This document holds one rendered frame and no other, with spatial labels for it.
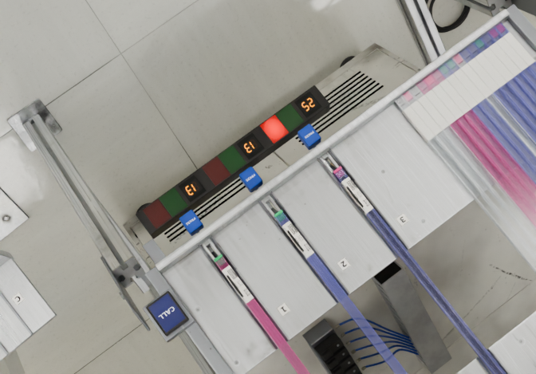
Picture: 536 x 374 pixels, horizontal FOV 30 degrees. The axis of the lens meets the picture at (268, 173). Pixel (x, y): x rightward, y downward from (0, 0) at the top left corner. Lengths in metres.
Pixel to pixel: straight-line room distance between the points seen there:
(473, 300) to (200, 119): 0.72
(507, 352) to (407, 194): 0.27
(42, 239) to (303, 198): 0.88
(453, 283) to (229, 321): 0.59
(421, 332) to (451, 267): 0.13
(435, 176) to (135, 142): 0.88
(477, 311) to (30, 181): 0.96
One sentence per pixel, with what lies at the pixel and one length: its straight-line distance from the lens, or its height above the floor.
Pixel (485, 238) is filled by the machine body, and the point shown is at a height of 0.62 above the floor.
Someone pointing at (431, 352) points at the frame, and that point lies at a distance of 1.92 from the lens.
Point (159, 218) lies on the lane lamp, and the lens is 1.51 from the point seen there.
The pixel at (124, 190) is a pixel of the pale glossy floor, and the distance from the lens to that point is 2.24.
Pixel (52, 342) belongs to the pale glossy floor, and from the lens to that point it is 2.38.
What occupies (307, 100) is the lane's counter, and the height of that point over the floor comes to 0.65.
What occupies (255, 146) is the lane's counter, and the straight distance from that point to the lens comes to 1.53.
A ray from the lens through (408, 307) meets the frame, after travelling 1.83.
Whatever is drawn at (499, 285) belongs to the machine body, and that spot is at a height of 0.62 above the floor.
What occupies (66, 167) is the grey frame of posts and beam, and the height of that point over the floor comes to 0.27.
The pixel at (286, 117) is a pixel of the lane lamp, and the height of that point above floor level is 0.65.
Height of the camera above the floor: 1.93
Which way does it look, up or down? 55 degrees down
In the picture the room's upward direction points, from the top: 133 degrees clockwise
